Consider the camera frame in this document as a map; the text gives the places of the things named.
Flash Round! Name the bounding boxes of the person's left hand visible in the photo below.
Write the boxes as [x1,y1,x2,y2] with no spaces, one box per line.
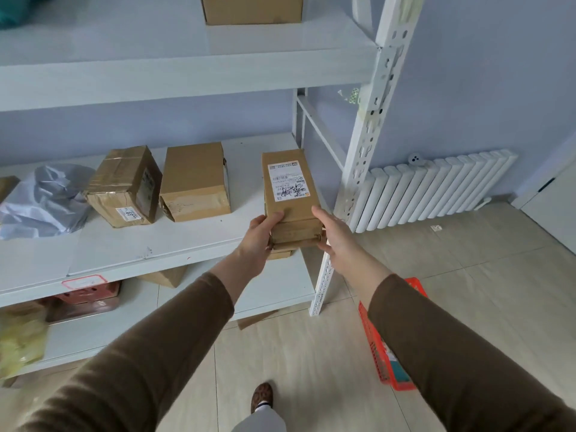
[236,211,285,278]

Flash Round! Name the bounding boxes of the person's right hand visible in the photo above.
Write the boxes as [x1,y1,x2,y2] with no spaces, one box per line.
[311,205,379,286]

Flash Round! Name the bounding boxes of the long taped cardboard box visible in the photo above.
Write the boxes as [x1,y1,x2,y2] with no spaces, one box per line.
[262,149,326,253]

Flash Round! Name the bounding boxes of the cardboard box with torn flap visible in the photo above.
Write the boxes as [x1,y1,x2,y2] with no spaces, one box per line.
[160,142,232,223]

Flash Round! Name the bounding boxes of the red plastic basket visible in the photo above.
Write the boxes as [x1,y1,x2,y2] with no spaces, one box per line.
[358,277,428,392]

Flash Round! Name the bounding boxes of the white metal shelving rack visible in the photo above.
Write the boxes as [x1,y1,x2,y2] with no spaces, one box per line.
[0,0,426,379]

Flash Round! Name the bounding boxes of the teal mailer bag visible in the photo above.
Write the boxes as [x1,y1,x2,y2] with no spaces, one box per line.
[391,359,413,385]
[0,0,50,30]

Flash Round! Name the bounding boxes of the narrow cardboard box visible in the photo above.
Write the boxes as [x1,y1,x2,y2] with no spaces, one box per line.
[85,146,163,229]

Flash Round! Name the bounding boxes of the grey mailer bag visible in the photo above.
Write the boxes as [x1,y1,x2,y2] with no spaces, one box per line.
[0,164,95,241]

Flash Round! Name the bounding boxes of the large cardboard box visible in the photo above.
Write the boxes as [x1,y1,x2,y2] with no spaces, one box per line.
[200,0,305,26]

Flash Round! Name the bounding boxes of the person's right forearm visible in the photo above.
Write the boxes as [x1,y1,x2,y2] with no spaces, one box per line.
[353,263,576,432]

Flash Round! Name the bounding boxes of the person's left forearm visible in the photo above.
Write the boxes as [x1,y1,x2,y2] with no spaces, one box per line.
[17,254,255,432]

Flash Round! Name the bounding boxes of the person's brown shoe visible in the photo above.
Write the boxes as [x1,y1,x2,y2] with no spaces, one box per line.
[250,382,274,415]

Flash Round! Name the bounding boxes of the white radiator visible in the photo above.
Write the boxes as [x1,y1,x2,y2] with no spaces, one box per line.
[349,149,518,233]

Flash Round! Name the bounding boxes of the red box in dark tray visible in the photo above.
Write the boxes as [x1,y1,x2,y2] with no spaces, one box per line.
[44,281,121,323]

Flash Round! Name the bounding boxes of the white door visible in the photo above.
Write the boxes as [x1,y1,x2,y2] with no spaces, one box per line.
[511,130,576,255]

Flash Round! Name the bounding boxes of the yellow plastic bag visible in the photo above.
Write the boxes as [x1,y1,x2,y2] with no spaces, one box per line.
[0,305,49,379]

